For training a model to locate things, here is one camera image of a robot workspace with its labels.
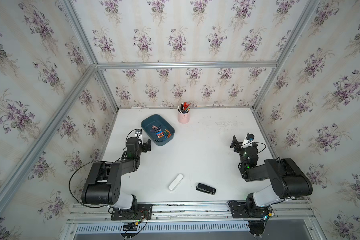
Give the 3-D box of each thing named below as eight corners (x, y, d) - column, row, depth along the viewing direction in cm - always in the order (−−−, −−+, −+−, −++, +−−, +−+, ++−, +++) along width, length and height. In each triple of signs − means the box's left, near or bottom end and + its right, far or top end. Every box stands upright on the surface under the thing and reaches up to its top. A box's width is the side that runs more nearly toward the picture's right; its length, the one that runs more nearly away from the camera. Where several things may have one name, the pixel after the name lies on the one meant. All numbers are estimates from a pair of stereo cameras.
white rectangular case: (168, 188, 82) (168, 187, 79) (179, 174, 87) (179, 172, 84) (172, 192, 81) (172, 190, 78) (183, 177, 86) (183, 175, 83)
